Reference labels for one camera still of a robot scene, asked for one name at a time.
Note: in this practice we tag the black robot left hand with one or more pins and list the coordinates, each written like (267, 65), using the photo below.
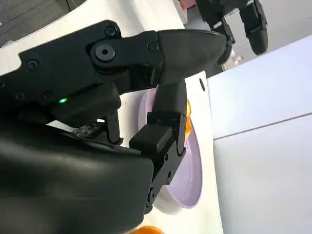
(256, 24)

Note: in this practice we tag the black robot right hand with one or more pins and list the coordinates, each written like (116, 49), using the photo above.
(61, 170)

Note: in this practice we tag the orange and white bread roll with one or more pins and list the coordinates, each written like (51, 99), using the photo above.
(148, 230)
(189, 126)

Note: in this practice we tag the white partition panel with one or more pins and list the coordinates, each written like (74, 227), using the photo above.
(268, 182)
(263, 90)

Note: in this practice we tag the lilac plate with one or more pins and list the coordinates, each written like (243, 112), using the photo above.
(190, 175)

